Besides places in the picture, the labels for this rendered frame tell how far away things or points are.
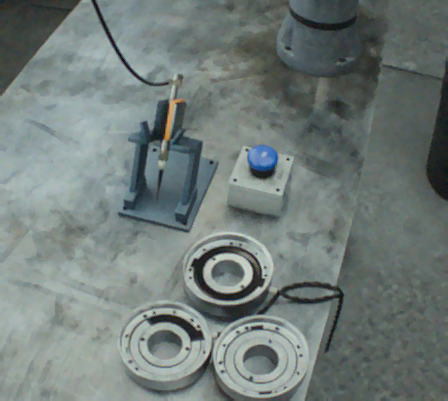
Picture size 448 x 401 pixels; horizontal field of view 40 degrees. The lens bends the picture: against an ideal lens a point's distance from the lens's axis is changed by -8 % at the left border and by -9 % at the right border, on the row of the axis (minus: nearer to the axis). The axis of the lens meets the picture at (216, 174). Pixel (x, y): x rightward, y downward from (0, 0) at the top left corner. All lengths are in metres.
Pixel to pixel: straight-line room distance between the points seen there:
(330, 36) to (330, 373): 0.90
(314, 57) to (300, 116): 0.12
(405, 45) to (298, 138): 1.71
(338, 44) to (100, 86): 0.39
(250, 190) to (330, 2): 0.34
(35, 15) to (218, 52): 1.79
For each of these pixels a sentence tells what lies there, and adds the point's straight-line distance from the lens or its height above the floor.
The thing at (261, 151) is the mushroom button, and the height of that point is 0.87.
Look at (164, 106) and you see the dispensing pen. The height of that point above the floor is 0.94.
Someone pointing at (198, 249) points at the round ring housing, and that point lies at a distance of 0.80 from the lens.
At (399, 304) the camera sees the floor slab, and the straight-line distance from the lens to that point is 1.78.
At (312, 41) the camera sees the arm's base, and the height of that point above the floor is 0.86.
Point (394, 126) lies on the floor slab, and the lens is 2.24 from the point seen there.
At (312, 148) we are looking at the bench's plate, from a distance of 0.96.
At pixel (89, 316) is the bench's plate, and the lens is 0.79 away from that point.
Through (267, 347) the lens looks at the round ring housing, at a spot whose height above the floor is 0.82.
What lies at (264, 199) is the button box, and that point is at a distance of 0.85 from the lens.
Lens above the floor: 1.47
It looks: 47 degrees down
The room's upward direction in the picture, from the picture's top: straight up
